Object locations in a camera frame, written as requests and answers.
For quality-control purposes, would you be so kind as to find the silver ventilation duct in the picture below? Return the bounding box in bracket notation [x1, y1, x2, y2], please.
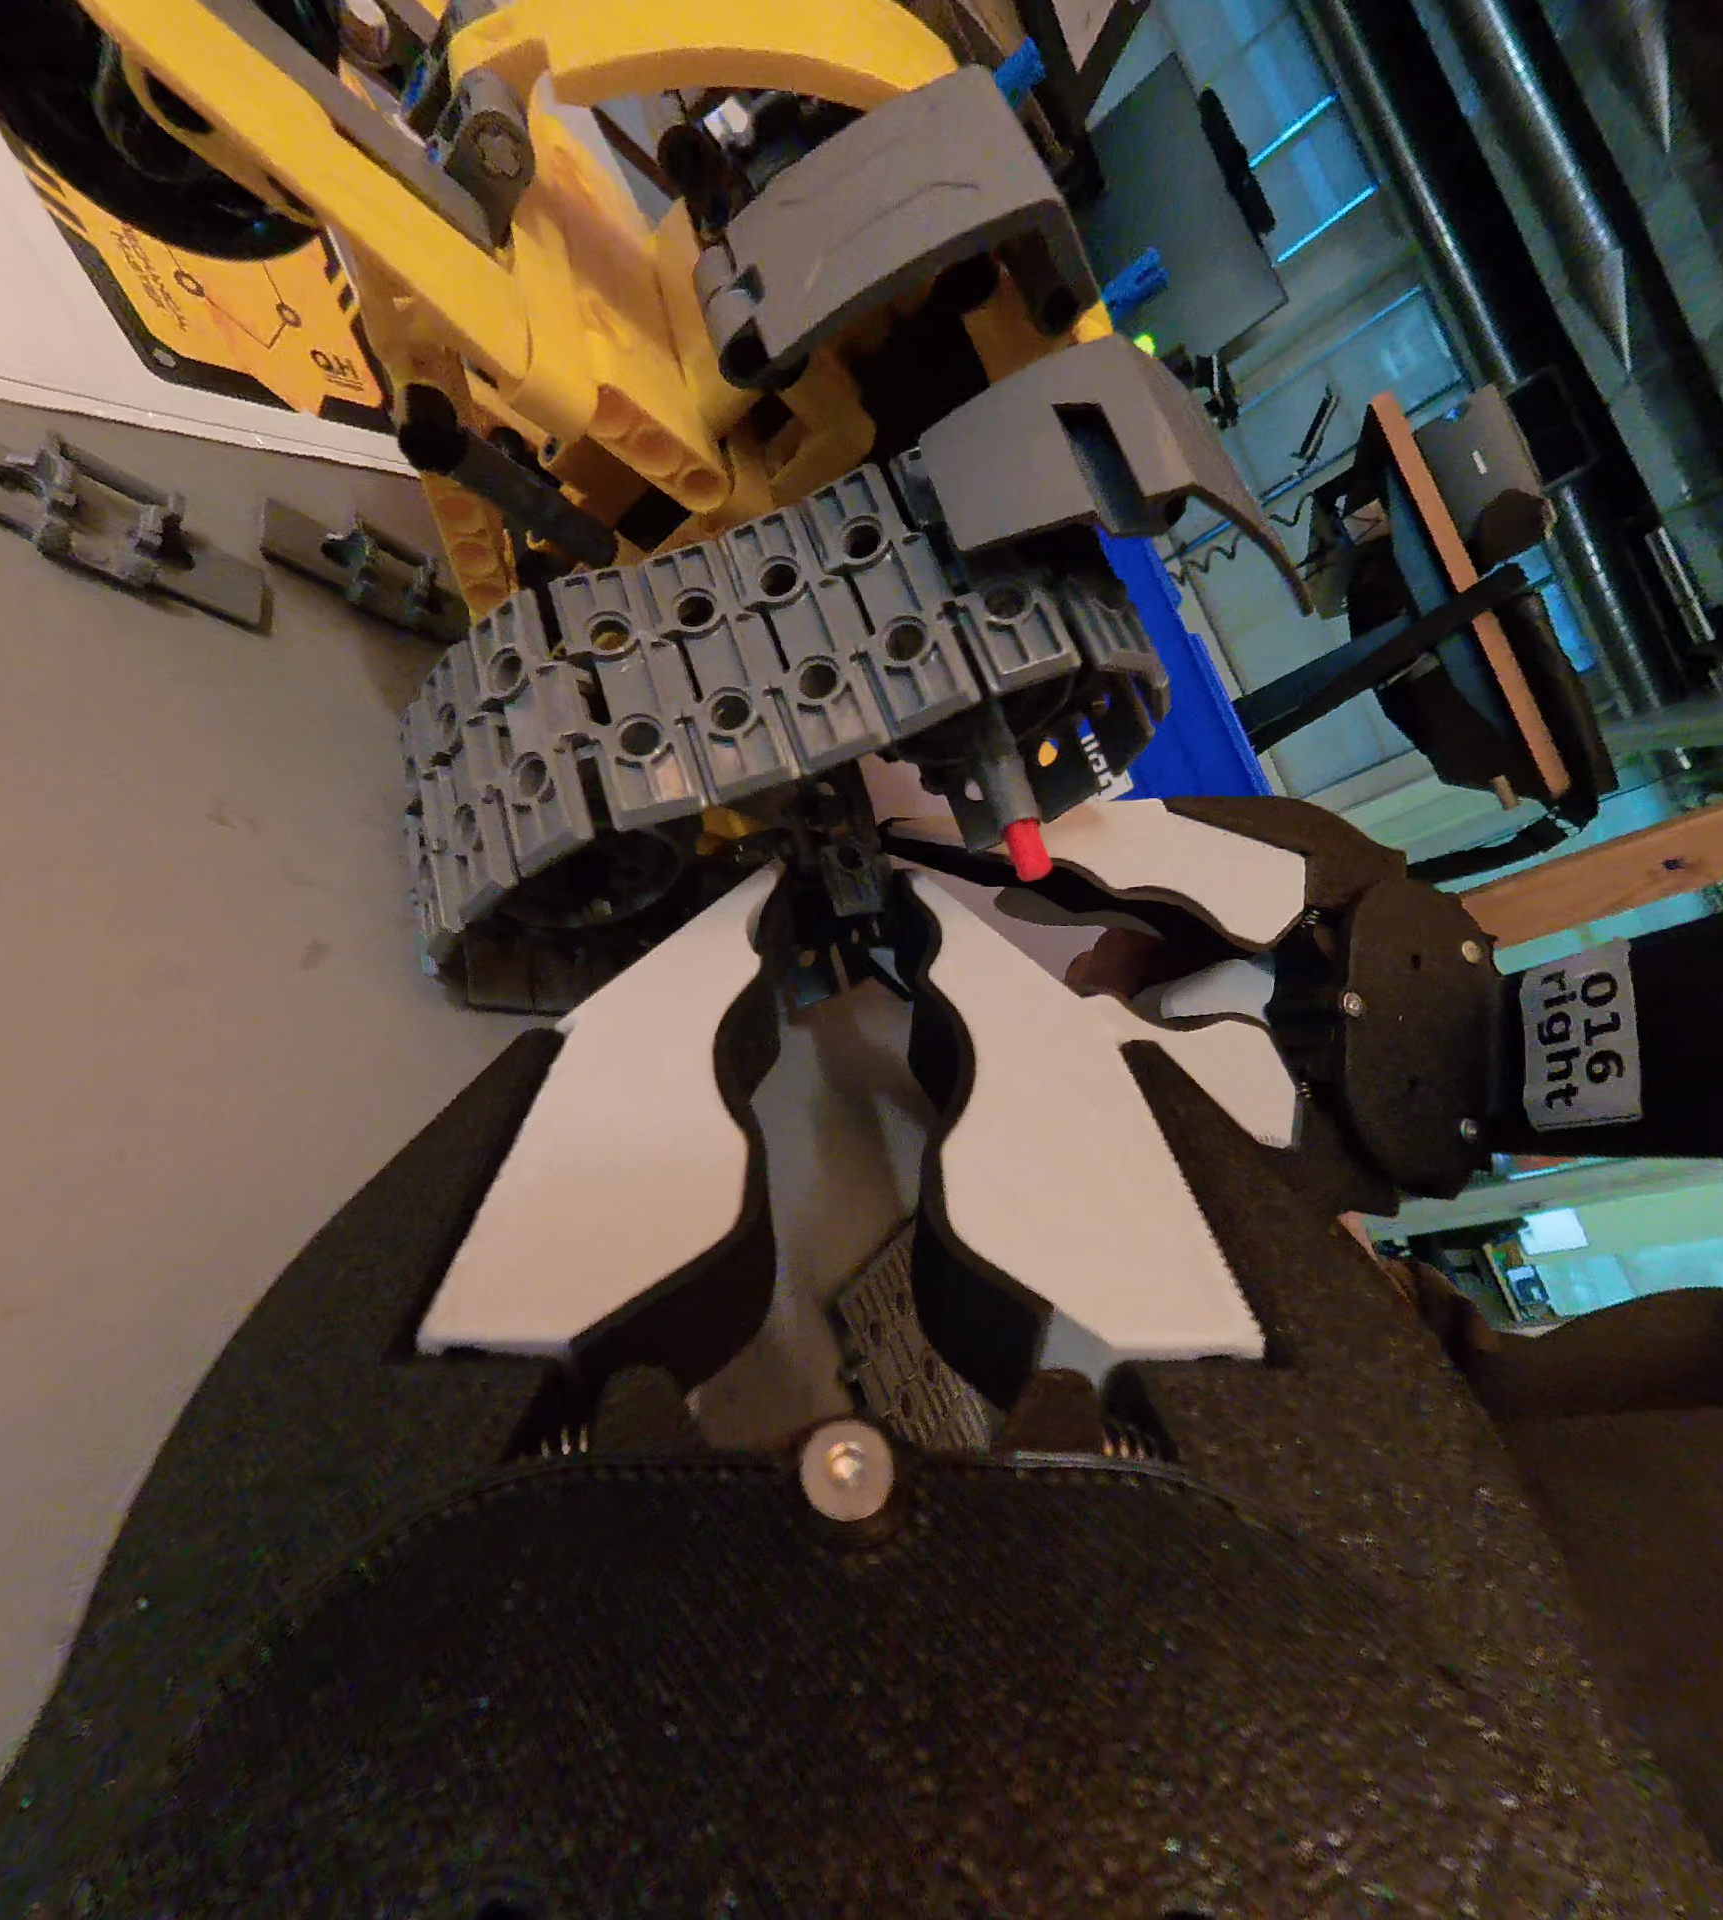
[1312, 0, 1704, 722]

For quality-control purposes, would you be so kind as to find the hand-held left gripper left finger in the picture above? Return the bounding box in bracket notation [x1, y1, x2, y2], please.
[416, 864, 788, 1434]

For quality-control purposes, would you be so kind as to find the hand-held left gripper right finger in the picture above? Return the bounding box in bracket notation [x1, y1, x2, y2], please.
[904, 871, 1272, 1429]

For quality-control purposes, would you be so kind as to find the wooden board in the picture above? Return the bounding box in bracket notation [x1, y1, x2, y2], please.
[1462, 764, 1723, 948]

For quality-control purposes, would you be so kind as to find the single grey track link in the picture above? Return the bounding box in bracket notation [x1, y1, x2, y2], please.
[263, 499, 468, 643]
[0, 397, 273, 633]

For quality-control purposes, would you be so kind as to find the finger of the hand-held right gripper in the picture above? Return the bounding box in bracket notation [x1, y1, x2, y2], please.
[1120, 1025, 1310, 1152]
[880, 799, 1310, 954]

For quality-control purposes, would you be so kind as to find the yellow toy brick robot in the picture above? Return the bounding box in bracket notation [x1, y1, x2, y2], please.
[0, 0, 1314, 1014]

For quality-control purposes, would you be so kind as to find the grey toy track belt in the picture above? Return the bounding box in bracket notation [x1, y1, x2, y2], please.
[404, 464, 1176, 1014]

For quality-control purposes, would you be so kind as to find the wooden desk black frame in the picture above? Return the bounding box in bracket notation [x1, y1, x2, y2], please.
[1342, 390, 1620, 825]

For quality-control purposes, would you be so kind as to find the person's right forearm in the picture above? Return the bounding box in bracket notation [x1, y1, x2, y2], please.
[1342, 1213, 1723, 1429]

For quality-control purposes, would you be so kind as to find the blue storage bin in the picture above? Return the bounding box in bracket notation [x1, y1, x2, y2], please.
[1094, 533, 1276, 804]

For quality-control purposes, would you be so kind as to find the person's right hand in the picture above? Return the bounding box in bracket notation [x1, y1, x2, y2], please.
[1068, 926, 1174, 1026]

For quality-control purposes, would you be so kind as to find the person's clothed body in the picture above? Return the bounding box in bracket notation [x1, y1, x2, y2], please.
[1492, 1411, 1723, 1920]

